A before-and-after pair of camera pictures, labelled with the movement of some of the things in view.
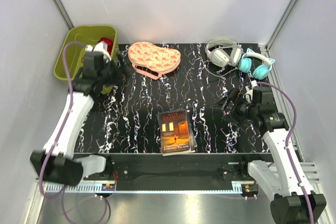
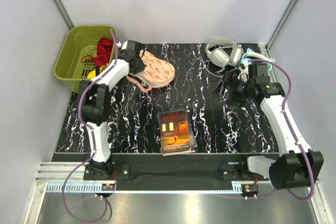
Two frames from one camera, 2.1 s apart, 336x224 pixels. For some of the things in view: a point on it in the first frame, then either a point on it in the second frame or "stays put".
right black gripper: [237, 98] to [231, 80]
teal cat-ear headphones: [260, 72] stays put
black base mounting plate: [170, 171] stays put
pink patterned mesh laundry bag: [151, 61] to [156, 73]
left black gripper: [119, 74] to [140, 68]
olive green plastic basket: [86, 34] stays put
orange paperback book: [177, 135] stays put
